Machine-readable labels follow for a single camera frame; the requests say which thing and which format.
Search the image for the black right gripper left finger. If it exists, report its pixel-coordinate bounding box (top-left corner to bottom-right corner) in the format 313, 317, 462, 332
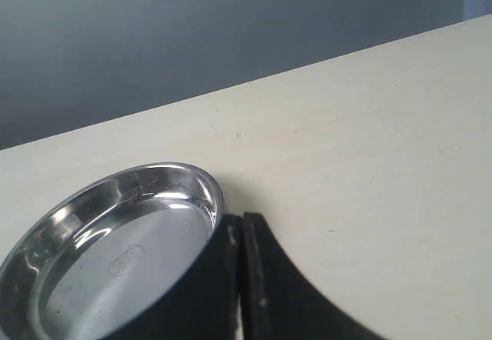
121, 215, 241, 339

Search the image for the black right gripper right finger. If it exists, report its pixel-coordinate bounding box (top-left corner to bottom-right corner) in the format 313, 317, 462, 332
240, 212, 380, 339

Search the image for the round stainless steel tray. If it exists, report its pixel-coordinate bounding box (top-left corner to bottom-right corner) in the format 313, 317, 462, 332
1, 162, 225, 339

